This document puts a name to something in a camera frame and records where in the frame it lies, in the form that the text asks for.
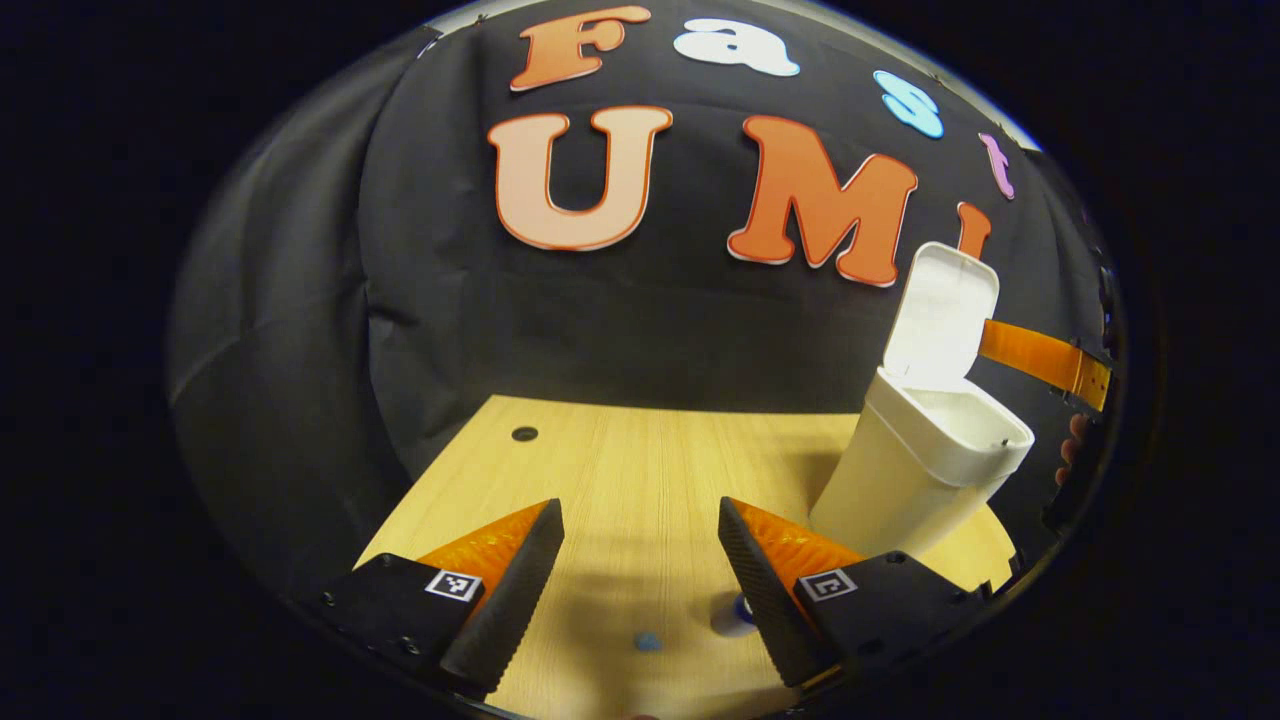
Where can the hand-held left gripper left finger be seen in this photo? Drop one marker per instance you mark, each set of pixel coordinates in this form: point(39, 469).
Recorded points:
point(505, 610)

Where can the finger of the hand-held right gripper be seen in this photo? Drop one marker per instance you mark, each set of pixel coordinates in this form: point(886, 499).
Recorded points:
point(1040, 358)

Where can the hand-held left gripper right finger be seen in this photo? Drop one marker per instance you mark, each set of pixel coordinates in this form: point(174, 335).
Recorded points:
point(770, 610)

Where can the silver blue pop can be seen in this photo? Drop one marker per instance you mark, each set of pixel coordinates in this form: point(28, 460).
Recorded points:
point(730, 620)

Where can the white desktop garbage bin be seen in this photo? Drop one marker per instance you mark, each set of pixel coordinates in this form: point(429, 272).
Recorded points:
point(900, 480)

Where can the wooden desktop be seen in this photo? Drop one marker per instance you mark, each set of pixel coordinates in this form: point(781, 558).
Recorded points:
point(620, 480)

